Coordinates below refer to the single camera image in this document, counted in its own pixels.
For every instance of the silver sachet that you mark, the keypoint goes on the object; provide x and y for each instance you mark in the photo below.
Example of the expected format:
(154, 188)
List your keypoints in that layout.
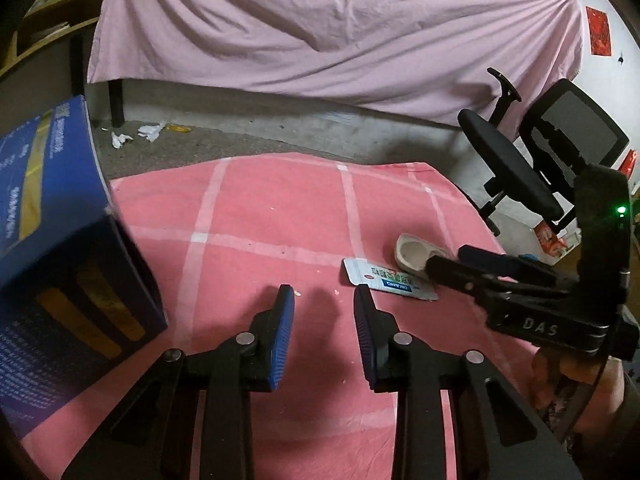
(390, 280)

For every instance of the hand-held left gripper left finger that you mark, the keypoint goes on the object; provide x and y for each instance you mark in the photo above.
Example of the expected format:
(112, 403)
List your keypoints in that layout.
(282, 340)

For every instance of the pink hanging sheet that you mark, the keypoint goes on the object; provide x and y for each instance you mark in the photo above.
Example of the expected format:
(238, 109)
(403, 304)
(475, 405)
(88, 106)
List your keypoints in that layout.
(325, 35)

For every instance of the yellow wrapper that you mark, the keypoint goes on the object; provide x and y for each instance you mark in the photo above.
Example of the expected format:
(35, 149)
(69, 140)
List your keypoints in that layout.
(178, 128)

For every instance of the person's right forearm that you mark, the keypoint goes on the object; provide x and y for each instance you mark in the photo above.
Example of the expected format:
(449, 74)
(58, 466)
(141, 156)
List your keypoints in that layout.
(631, 410)

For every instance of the blue cardboard box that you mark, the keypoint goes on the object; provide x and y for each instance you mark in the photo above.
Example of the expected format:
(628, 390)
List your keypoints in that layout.
(60, 210)

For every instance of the red snack packet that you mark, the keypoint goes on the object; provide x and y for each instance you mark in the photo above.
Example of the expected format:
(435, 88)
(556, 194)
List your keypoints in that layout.
(550, 240)

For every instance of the red paper wall decoration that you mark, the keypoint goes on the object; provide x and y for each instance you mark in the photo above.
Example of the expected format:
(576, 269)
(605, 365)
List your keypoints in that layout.
(599, 30)

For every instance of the black office chair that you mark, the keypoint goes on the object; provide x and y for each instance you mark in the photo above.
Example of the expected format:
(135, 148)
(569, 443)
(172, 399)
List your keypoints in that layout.
(510, 160)

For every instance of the red hanging ornament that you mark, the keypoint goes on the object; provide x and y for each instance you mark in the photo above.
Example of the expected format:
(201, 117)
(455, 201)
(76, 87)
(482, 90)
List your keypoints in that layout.
(628, 162)

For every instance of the person's right hand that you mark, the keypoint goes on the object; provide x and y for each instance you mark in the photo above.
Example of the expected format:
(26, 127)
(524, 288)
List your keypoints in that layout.
(555, 370)

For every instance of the stack of papers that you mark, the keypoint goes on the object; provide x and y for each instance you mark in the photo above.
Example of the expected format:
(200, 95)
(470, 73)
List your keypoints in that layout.
(50, 32)

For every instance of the black table leg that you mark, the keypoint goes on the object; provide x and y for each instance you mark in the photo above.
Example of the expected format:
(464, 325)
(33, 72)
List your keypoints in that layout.
(116, 105)

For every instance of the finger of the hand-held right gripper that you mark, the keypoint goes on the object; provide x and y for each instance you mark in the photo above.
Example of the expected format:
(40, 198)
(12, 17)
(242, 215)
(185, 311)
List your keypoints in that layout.
(482, 257)
(450, 269)

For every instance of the white tissue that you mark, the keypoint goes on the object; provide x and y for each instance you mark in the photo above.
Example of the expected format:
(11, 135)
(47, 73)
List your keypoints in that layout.
(150, 131)
(121, 139)

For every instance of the beige plastic tray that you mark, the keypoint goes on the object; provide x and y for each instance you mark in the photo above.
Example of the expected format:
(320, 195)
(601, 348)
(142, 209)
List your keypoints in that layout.
(415, 255)

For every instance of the pink checked cloth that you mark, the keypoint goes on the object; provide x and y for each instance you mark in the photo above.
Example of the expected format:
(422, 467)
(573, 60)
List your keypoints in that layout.
(280, 210)

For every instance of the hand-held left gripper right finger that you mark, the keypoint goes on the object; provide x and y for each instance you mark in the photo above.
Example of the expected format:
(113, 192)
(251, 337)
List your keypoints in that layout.
(365, 335)

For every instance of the wooden shelf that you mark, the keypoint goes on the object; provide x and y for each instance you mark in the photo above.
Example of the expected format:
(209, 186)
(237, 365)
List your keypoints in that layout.
(60, 36)

